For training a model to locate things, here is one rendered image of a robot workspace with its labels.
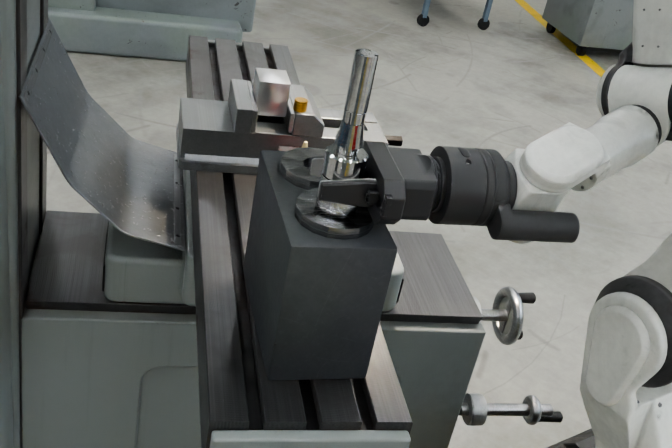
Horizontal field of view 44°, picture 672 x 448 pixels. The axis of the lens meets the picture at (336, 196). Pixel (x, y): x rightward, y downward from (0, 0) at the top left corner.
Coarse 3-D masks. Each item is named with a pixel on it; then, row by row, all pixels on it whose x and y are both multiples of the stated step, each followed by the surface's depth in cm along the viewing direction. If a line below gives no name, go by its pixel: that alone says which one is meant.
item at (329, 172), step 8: (328, 168) 89; (336, 168) 88; (320, 176) 91; (328, 176) 89; (336, 176) 89; (344, 176) 89; (352, 176) 89; (360, 176) 90; (320, 200) 91; (320, 208) 92; (328, 208) 91; (336, 208) 91; (344, 208) 91; (352, 208) 91
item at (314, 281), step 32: (288, 160) 101; (256, 192) 107; (288, 192) 97; (256, 224) 106; (288, 224) 91; (320, 224) 90; (352, 224) 91; (384, 224) 95; (256, 256) 105; (288, 256) 88; (320, 256) 89; (352, 256) 90; (384, 256) 91; (256, 288) 104; (288, 288) 90; (320, 288) 91; (352, 288) 92; (384, 288) 93; (256, 320) 104; (288, 320) 92; (320, 320) 93; (352, 320) 94; (288, 352) 95; (320, 352) 96; (352, 352) 97
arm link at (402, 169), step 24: (384, 144) 95; (384, 168) 89; (408, 168) 91; (432, 168) 91; (456, 168) 91; (480, 168) 91; (384, 192) 87; (408, 192) 89; (432, 192) 89; (456, 192) 90; (480, 192) 91; (384, 216) 87; (408, 216) 91; (432, 216) 95; (456, 216) 92
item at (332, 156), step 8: (336, 144) 91; (328, 152) 89; (336, 152) 89; (360, 152) 90; (328, 160) 89; (336, 160) 88; (344, 160) 88; (352, 160) 88; (360, 160) 89; (344, 168) 88; (352, 168) 88; (360, 168) 89
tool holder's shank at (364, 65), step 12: (360, 60) 84; (372, 60) 84; (360, 72) 84; (372, 72) 85; (360, 84) 85; (372, 84) 86; (348, 96) 86; (360, 96) 86; (348, 108) 87; (360, 108) 86; (348, 120) 87; (360, 120) 87; (348, 132) 87; (360, 132) 88; (348, 144) 88; (360, 144) 88
